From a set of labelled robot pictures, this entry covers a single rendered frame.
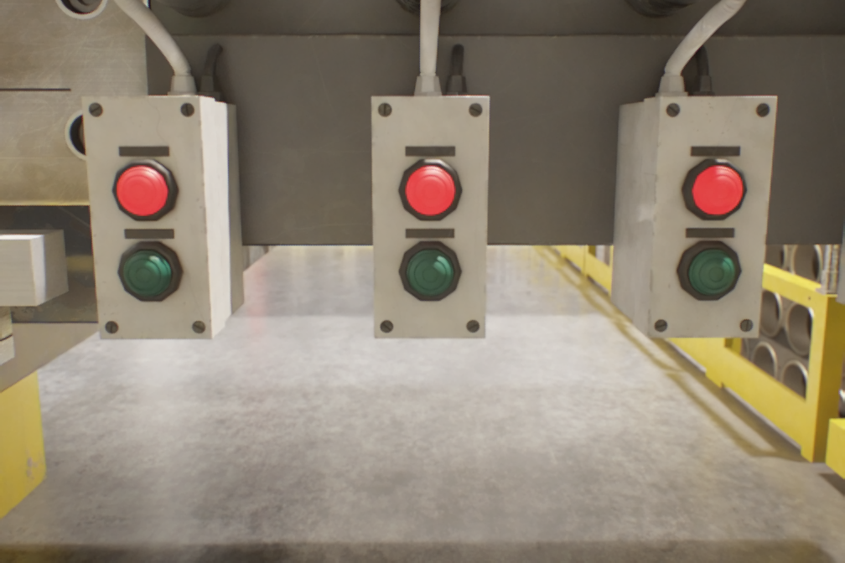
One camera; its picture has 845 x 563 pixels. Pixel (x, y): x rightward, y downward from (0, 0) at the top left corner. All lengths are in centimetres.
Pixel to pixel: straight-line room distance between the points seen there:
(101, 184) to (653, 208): 34
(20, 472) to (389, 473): 76
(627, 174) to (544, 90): 8
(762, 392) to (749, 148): 163
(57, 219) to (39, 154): 7
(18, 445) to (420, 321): 134
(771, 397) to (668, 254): 158
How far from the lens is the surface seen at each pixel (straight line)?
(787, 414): 197
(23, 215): 67
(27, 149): 62
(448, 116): 42
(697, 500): 163
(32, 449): 174
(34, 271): 54
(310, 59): 52
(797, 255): 363
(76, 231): 65
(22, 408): 169
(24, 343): 102
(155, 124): 45
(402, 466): 166
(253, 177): 53
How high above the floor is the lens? 74
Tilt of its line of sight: 9 degrees down
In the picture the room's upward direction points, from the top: straight up
